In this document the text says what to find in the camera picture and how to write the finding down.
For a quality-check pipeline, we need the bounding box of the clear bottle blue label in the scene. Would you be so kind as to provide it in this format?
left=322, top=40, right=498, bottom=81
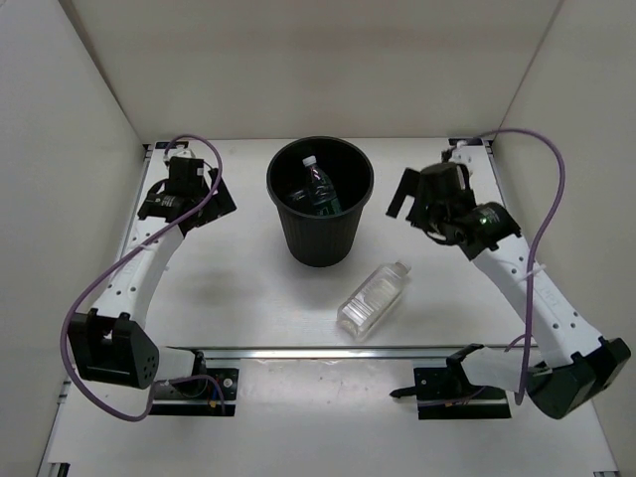
left=285, top=188, right=310, bottom=204

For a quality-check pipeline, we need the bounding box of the clear bottle dark green label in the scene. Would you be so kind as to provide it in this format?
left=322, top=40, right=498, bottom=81
left=302, top=156, right=342, bottom=216

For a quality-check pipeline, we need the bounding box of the clear square plastic bottle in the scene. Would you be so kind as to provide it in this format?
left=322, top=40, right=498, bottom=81
left=336, top=261, right=410, bottom=342

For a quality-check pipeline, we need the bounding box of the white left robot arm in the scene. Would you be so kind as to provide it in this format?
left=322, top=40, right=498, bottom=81
left=61, top=168, right=236, bottom=398

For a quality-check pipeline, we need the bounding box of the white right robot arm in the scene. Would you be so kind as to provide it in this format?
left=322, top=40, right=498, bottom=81
left=387, top=162, right=631, bottom=419

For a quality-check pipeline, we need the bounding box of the black ribbed plastic bin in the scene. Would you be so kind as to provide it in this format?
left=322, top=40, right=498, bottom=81
left=266, top=136, right=374, bottom=267

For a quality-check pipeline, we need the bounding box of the right blue corner label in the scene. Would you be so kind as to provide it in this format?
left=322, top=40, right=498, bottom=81
left=448, top=137, right=483, bottom=147

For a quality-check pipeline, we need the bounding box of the blue corner label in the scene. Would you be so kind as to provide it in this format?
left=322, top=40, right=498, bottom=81
left=448, top=137, right=483, bottom=147
left=154, top=140, right=189, bottom=150

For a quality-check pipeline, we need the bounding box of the left blue corner label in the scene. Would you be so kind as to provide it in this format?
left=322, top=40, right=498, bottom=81
left=154, top=140, right=189, bottom=150

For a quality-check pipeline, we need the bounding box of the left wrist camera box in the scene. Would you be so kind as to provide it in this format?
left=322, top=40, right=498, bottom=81
left=164, top=156, right=206, bottom=198

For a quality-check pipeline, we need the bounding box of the aluminium table edge rail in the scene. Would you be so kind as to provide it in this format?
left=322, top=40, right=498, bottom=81
left=198, top=345, right=463, bottom=363

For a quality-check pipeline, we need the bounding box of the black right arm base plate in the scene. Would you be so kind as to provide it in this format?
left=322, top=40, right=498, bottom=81
left=390, top=366, right=512, bottom=420

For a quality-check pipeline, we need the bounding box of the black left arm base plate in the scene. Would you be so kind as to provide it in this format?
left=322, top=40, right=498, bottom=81
left=150, top=364, right=239, bottom=417

